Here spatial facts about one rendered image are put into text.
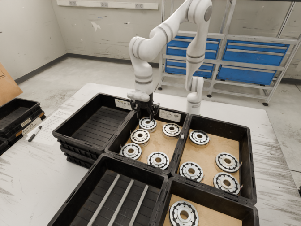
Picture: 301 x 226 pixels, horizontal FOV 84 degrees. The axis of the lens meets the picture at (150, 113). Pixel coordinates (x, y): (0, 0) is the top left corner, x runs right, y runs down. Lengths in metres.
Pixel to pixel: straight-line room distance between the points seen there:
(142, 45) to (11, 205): 0.91
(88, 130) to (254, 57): 2.29
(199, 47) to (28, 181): 1.08
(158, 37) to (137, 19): 2.98
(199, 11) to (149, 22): 2.78
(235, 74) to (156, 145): 2.08
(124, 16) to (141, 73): 3.10
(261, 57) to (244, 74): 0.29
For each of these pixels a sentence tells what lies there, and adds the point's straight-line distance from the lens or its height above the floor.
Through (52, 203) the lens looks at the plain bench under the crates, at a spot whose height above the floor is 0.70.
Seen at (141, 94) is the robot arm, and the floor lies 1.17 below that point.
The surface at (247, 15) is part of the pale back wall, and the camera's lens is 3.42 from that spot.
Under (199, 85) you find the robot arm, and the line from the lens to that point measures 1.03.
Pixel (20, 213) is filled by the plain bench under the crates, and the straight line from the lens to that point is 1.04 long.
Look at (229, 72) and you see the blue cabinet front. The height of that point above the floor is 0.44.
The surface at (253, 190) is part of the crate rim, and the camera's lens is 0.74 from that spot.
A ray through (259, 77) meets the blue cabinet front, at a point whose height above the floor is 0.42.
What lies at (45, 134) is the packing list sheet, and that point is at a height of 0.70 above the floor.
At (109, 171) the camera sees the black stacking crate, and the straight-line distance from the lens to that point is 0.82.
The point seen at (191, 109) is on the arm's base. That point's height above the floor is 0.84.
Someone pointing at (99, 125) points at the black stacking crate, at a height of 0.83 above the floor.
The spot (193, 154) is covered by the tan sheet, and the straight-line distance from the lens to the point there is 0.88.
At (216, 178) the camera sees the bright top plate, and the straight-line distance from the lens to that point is 0.80.
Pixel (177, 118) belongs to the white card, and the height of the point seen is 0.88.
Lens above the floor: 1.51
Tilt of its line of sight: 39 degrees down
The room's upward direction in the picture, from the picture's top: straight up
